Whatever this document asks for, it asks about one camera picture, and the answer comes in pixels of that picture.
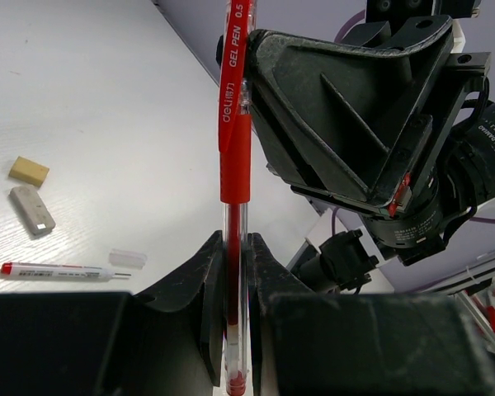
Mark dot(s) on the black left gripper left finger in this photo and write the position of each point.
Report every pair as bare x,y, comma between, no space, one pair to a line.
165,340

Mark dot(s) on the yellow eraser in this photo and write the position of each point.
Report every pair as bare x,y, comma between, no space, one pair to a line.
32,173

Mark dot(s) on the white refill pen red end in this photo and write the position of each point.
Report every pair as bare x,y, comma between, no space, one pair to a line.
61,272

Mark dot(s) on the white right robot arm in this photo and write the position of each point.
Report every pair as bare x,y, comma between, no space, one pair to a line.
389,122

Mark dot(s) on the grey eraser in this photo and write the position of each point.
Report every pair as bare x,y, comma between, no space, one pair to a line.
32,210

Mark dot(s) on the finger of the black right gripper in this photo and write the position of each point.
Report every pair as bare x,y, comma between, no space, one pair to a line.
332,119

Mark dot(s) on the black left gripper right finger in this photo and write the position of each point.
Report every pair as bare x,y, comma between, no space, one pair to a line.
305,343

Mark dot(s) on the clear pen cap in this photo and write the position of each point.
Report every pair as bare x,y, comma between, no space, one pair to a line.
127,259

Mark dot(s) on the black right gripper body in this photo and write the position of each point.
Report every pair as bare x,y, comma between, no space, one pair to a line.
456,171

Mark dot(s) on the red gel pen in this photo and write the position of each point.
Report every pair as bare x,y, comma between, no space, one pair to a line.
235,155

